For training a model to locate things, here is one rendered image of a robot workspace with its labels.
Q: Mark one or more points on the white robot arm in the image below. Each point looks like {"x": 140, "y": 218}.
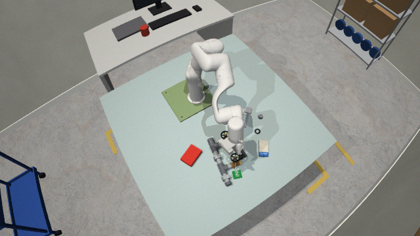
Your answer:
{"x": 207, "y": 56}

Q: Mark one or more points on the red rectangular block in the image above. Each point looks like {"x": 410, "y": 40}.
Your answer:
{"x": 191, "y": 155}

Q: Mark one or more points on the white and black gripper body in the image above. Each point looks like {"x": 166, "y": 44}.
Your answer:
{"x": 238, "y": 147}

